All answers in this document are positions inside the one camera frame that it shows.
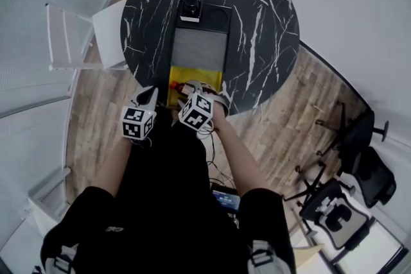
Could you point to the long black box grey panel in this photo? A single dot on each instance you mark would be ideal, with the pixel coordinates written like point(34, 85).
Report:
point(200, 41)

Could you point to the small brown bottle orange cap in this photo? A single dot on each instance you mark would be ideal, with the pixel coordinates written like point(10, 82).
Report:
point(180, 87)

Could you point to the black mesh office chair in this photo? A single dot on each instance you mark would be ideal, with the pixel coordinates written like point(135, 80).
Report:
point(377, 178)

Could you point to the person's black clothing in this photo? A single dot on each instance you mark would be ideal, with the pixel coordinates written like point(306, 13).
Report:
point(167, 202)

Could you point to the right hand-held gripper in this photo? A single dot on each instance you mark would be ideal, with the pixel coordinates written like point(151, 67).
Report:
point(196, 111)

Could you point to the office chair white back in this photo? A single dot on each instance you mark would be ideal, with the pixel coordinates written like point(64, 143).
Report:
point(334, 216)

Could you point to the yellow tray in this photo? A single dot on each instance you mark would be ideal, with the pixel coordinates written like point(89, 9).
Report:
point(205, 77)

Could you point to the person's right forearm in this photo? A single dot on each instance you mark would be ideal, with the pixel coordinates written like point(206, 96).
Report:
point(244, 157)

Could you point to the black device lit screen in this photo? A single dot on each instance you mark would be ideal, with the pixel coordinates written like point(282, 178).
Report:
point(226, 199)

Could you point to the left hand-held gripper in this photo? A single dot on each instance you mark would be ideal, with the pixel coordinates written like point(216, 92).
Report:
point(137, 125)

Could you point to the person's left forearm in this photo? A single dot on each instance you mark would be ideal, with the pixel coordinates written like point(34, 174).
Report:
point(110, 167)

